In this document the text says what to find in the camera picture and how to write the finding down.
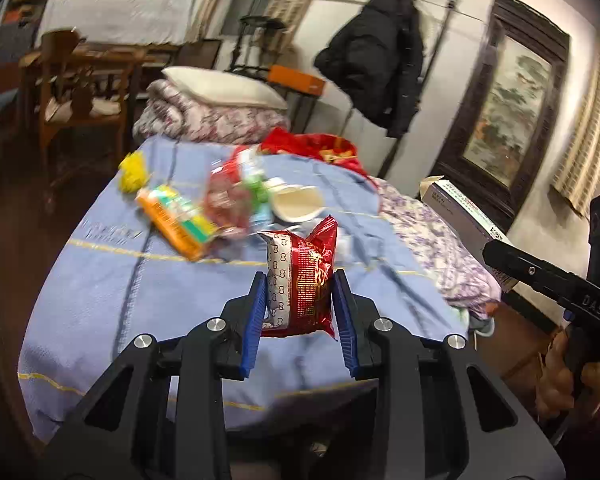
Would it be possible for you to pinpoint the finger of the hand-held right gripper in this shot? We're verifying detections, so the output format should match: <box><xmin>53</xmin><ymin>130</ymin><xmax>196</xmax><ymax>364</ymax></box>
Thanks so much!
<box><xmin>482</xmin><ymin>241</ymin><xmax>570</xmax><ymax>306</ymax></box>

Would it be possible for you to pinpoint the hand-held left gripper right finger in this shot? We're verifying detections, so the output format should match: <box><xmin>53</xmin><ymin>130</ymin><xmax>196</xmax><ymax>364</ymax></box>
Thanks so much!
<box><xmin>331</xmin><ymin>270</ymin><xmax>567</xmax><ymax>480</ymax></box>

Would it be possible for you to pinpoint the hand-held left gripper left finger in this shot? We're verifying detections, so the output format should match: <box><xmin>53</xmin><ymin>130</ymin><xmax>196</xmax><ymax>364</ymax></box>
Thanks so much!
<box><xmin>30</xmin><ymin>271</ymin><xmax>271</xmax><ymax>480</ymax></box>

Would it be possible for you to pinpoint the red snack packet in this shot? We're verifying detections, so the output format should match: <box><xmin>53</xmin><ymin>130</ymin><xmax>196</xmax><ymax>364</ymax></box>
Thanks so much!
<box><xmin>256</xmin><ymin>215</ymin><xmax>339</xmax><ymax>340</ymax></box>

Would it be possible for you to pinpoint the person's right hand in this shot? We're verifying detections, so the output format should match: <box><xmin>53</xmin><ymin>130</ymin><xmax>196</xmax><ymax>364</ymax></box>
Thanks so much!
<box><xmin>535</xmin><ymin>330</ymin><xmax>600</xmax><ymax>423</ymax></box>

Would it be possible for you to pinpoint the white cardboard box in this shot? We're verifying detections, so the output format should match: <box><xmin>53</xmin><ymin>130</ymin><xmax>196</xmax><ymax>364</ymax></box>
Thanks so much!
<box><xmin>420</xmin><ymin>175</ymin><xmax>521</xmax><ymax>293</ymax></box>

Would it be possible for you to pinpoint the purple floral bed sheet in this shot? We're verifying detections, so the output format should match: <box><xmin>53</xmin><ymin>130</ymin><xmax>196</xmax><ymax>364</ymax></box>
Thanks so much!
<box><xmin>372</xmin><ymin>177</ymin><xmax>503</xmax><ymax>321</ymax></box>

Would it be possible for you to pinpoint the white paper bowl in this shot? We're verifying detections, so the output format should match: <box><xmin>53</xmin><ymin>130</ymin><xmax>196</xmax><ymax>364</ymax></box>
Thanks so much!
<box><xmin>270</xmin><ymin>184</ymin><xmax>326</xmax><ymax>223</ymax></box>

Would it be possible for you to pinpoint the blue blanket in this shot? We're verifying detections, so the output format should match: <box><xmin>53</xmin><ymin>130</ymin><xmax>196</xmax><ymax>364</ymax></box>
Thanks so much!
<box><xmin>19</xmin><ymin>137</ymin><xmax>471</xmax><ymax>443</ymax></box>

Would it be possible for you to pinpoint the orange snack packet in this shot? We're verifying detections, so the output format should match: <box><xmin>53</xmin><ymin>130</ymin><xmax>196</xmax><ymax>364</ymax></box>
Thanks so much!
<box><xmin>135</xmin><ymin>185</ymin><xmax>220</xmax><ymax>262</ymax></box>

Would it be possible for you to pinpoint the clear plastic bag red print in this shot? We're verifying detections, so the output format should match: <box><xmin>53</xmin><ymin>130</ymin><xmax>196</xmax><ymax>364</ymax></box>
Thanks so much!
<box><xmin>202</xmin><ymin>146</ymin><xmax>276</xmax><ymax>241</ymax></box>

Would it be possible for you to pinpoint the dark framed painting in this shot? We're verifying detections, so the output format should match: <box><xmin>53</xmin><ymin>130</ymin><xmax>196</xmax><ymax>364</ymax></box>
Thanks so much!
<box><xmin>432</xmin><ymin>0</ymin><xmax>572</xmax><ymax>233</ymax></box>

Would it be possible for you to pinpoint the red gift bag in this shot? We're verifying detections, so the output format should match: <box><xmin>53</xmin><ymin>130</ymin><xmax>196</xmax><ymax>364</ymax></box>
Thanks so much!
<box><xmin>260</xmin><ymin>127</ymin><xmax>371</xmax><ymax>178</ymax></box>

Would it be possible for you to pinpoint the yellow fluffy ball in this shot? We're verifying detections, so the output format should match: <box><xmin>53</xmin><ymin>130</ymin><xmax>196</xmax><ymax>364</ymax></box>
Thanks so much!
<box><xmin>117</xmin><ymin>152</ymin><xmax>152</xmax><ymax>195</ymax></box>

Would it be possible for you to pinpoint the folded floral quilt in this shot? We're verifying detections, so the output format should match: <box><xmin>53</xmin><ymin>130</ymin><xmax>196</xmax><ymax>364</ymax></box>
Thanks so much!
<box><xmin>132</xmin><ymin>79</ymin><xmax>291</xmax><ymax>145</ymax></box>

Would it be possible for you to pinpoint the white pillow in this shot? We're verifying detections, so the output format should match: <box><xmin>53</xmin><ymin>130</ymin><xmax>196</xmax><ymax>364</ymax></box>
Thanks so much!
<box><xmin>161</xmin><ymin>66</ymin><xmax>288</xmax><ymax>111</ymax></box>

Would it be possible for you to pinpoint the orange box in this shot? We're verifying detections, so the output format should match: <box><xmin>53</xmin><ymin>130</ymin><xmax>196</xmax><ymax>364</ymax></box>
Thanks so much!
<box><xmin>267</xmin><ymin>64</ymin><xmax>327</xmax><ymax>96</ymax></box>

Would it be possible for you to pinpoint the black padded jacket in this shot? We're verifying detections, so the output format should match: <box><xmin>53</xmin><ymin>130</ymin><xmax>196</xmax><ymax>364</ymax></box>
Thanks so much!
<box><xmin>314</xmin><ymin>0</ymin><xmax>426</xmax><ymax>139</ymax></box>

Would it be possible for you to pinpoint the metal clothes rack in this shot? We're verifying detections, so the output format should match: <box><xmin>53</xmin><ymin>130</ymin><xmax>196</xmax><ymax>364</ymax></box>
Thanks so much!
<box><xmin>245</xmin><ymin>0</ymin><xmax>471</xmax><ymax>181</ymax></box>

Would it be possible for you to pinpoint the wooden table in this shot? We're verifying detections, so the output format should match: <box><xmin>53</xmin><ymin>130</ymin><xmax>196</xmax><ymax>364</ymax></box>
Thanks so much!
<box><xmin>75</xmin><ymin>40</ymin><xmax>187</xmax><ymax>83</ymax></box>

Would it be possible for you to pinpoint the black round metal stand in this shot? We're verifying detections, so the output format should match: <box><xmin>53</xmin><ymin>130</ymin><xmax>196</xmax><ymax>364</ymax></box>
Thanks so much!
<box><xmin>227</xmin><ymin>15</ymin><xmax>287</xmax><ymax>78</ymax></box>

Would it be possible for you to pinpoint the wooden chair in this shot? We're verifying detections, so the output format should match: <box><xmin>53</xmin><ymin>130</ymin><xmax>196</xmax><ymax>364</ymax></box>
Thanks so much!
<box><xmin>20</xmin><ymin>27</ymin><xmax>146</xmax><ymax>161</ymax></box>

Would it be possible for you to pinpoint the white dust sheet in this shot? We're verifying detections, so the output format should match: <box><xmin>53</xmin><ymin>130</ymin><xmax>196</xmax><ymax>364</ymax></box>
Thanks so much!
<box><xmin>37</xmin><ymin>0</ymin><xmax>216</xmax><ymax>46</ymax></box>

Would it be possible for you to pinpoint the shelf of folded cloths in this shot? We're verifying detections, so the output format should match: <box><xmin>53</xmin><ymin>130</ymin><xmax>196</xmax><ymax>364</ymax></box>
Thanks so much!
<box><xmin>0</xmin><ymin>0</ymin><xmax>57</xmax><ymax>97</ymax></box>

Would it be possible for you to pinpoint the striped beige wall cloth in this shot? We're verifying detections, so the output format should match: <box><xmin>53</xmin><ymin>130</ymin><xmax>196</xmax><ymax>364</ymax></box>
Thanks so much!
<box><xmin>550</xmin><ymin>35</ymin><xmax>600</xmax><ymax>217</ymax></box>

